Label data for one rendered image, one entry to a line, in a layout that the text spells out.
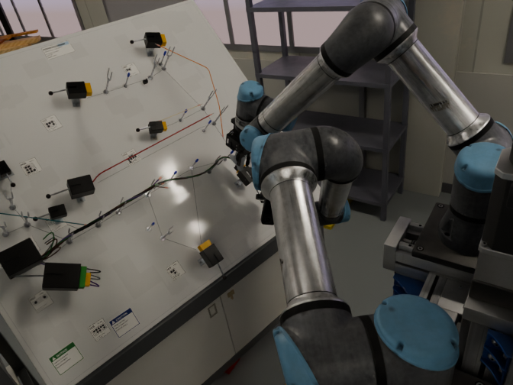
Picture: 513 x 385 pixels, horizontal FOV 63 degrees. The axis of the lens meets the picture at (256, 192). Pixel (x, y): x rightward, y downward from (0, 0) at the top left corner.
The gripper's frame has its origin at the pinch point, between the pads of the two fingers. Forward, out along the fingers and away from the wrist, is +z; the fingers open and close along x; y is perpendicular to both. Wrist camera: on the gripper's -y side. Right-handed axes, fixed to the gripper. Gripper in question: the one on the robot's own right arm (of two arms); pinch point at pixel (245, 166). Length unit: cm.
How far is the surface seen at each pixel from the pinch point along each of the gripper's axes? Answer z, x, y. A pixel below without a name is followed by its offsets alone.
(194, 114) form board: -2.4, -3.3, 29.9
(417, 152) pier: 89, -162, -30
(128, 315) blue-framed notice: 15, 61, -8
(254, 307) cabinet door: 49, 19, -29
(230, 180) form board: 9.3, 2.5, 3.8
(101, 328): 14, 69, -6
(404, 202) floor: 119, -144, -43
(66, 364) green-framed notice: 14, 82, -7
